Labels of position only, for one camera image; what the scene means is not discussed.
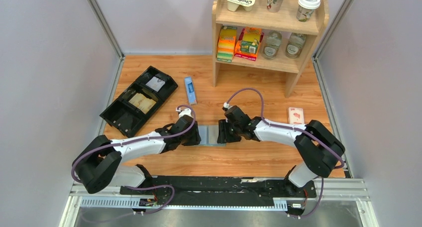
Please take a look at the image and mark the glass jar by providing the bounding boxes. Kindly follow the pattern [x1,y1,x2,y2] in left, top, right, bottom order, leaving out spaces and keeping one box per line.
[262,31,282,60]
[285,33,307,58]

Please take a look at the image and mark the blue slim box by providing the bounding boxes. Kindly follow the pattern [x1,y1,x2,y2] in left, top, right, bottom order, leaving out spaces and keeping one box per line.
[184,76,197,105]

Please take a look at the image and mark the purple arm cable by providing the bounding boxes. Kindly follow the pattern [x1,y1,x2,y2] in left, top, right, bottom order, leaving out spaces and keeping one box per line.
[225,88,345,219]
[71,105,197,216]

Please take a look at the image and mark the black compartment tray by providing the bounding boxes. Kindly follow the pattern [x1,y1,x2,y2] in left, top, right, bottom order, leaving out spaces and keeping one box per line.
[100,66,178,137]

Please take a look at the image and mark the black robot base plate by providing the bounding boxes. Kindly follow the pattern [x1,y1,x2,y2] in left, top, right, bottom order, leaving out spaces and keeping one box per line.
[120,176,317,207]

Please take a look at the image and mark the aluminium frame rail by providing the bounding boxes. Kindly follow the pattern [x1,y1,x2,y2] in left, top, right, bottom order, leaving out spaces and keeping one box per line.
[314,0,361,178]
[87,0,123,135]

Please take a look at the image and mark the orange pink sponge pack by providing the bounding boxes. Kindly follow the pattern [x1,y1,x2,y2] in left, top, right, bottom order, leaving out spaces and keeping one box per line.
[234,27,263,61]

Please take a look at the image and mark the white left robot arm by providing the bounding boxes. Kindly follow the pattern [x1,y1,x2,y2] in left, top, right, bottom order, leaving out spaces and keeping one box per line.
[71,114,198,194]

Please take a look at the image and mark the teal card holder wallet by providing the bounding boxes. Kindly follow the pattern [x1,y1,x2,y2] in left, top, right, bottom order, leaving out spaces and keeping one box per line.
[198,125,226,146]

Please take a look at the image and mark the gold card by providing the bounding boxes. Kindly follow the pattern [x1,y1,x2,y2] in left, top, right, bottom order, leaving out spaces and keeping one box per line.
[129,93,156,114]

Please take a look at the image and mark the glass jar left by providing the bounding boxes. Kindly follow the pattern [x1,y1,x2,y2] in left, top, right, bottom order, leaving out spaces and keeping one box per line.
[262,31,282,60]

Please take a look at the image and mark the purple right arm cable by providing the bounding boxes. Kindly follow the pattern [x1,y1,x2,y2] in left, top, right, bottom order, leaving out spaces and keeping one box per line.
[225,88,345,219]

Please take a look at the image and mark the glass jar right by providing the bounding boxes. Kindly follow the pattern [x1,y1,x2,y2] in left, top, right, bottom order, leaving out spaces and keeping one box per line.
[285,33,307,58]

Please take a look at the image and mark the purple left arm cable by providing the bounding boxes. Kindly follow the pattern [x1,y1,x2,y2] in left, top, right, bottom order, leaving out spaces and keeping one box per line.
[71,105,197,216]

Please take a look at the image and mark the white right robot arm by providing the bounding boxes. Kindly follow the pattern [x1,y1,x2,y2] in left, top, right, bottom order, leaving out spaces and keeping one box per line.
[217,105,345,197]

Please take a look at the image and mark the silver card in tray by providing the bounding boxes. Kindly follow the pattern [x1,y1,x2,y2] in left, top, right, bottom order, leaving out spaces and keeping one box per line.
[145,76,166,92]

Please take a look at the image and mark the aluminium frame rail left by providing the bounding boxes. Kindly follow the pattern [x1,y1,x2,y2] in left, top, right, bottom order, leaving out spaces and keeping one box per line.
[87,0,123,135]

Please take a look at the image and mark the green sponge pack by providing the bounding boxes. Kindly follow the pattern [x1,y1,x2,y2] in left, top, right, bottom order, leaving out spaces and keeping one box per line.
[216,25,237,62]

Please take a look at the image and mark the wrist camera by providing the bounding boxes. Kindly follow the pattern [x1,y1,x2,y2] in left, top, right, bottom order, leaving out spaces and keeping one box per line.
[176,108,193,118]
[222,102,231,112]

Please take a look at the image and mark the paper coffee cup right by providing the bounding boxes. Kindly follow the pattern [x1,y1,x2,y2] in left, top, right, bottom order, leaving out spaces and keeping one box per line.
[296,0,321,22]

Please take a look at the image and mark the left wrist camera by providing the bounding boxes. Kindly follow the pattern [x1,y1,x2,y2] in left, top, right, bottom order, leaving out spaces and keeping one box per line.
[176,108,193,118]

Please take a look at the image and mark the wooden shelf unit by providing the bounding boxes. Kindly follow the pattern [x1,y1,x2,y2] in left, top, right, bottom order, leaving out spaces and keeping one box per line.
[212,0,329,97]

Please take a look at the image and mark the white Kamenoko sponge pack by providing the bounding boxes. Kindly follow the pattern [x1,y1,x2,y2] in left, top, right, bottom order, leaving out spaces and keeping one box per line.
[288,107,305,124]

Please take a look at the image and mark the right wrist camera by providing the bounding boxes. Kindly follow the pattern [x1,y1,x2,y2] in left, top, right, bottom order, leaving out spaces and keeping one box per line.
[222,102,231,112]

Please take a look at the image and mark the aluminium frame rail right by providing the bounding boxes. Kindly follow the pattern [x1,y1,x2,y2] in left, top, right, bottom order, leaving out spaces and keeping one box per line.
[314,0,361,178]

